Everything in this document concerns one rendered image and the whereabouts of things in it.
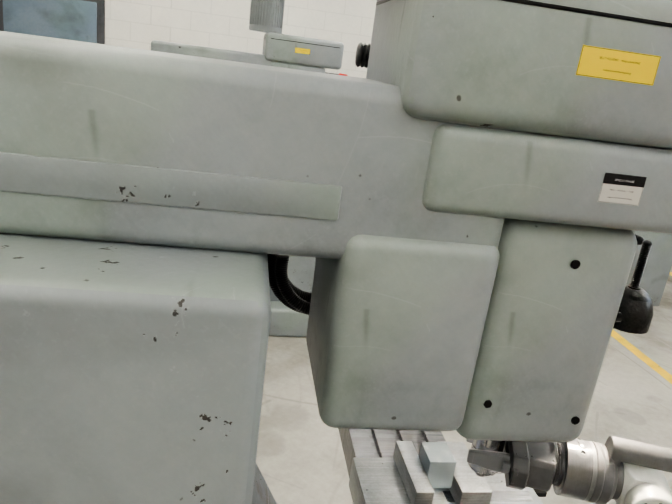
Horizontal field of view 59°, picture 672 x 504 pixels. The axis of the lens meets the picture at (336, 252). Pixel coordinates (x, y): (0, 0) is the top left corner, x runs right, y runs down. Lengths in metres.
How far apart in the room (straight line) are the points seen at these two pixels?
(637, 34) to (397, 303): 0.38
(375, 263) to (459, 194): 0.12
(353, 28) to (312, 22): 0.48
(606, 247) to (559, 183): 0.12
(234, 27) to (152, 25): 0.90
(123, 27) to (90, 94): 6.74
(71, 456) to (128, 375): 0.10
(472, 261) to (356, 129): 0.20
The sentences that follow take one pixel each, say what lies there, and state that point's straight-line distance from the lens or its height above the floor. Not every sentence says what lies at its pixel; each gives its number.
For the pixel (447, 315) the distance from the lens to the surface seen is 0.71.
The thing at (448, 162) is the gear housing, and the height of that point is 1.69.
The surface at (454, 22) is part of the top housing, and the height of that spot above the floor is 1.83.
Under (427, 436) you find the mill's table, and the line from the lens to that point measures 1.49.
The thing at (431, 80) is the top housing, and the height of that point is 1.77.
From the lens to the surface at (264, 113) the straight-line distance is 0.63.
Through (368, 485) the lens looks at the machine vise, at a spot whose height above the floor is 1.03.
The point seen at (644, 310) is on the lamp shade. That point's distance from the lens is 0.99.
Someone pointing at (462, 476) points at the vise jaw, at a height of 1.07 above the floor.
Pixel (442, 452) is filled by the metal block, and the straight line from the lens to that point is 1.20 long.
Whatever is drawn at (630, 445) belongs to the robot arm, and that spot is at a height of 1.30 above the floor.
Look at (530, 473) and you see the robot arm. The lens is 0.97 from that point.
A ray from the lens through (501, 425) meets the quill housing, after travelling 0.85.
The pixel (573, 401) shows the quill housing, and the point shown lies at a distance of 0.87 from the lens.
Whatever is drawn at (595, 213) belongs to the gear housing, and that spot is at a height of 1.65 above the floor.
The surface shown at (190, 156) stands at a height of 1.66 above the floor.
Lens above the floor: 1.78
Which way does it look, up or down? 18 degrees down
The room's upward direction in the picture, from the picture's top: 8 degrees clockwise
